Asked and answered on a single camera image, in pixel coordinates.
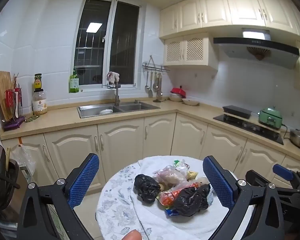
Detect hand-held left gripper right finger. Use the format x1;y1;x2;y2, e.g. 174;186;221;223
202;155;285;240

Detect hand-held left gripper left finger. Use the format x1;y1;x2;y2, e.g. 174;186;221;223
16;153;105;240

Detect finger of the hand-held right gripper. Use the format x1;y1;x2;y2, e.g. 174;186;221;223
245;169;294;198
273;164;300;189

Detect large black plastic bag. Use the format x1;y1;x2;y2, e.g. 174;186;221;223
171;183;212;217

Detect green white snack wrapper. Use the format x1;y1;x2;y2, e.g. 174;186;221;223
174;160;191;172

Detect clear plastic bag red print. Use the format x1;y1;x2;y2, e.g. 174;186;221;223
152;165;188;188

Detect orange snack wrapper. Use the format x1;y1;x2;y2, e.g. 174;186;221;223
159;189;184;207

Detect blue wrapper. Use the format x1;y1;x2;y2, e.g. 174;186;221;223
165;208;181;217

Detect small black plastic bag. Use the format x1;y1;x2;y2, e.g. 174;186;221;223
134;174;162;204

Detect person's left hand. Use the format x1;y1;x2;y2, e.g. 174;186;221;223
120;229;142;240

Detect white floral fleece blanket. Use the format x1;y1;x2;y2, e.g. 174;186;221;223
96;156;243;240

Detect cream lower cabinets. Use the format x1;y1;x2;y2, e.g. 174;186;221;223
1;112;300;205

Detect cream cabinets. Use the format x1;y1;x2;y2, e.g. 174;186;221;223
159;0;300;40
1;112;300;205

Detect black gas cooktop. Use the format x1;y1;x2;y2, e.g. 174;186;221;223
213;114;284;145

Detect green electric pot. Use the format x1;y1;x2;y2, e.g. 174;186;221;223
258;106;283;130

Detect beige kitchen countertop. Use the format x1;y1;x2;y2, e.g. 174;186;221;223
0;99;300;157

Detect hanging clear plastic bag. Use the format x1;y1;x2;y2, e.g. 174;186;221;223
11;137;37;175

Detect black tray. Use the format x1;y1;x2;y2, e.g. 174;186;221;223
222;105;252;119

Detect black kitchen appliance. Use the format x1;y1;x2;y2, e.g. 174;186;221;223
0;142;21;213

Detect purple utensil holder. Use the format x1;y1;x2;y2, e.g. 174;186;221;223
3;116;25;131

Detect stainless steel sink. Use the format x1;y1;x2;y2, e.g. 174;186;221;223
77;101;161;119

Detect metal faucet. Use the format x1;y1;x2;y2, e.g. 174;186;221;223
114;82;122;106

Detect green bottle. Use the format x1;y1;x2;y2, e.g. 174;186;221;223
69;68;80;93

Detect red lidded bowl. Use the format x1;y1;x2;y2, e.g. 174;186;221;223
170;86;188;98

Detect hanging metal skimmer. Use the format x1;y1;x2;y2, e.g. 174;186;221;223
157;73;163;97

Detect dark sauce bottle yellow label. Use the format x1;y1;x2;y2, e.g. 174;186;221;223
34;74;43;92

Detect red chopsticks bundle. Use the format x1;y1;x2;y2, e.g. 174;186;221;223
5;72;23;118

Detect hanging metal spoons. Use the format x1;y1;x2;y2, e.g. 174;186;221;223
148;72;154;98

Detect wooden cutting board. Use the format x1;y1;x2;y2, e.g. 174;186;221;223
0;71;15;122

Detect black range hood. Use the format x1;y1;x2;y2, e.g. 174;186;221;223
213;28;300;70

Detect white framed window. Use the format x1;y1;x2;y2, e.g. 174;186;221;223
74;0;140;93

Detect cream upper cabinets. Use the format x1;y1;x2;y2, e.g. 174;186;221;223
159;0;300;40

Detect black power cable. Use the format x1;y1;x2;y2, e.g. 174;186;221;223
281;124;292;139

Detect metal wall utensil rack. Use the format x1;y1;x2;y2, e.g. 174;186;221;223
142;55;170;72

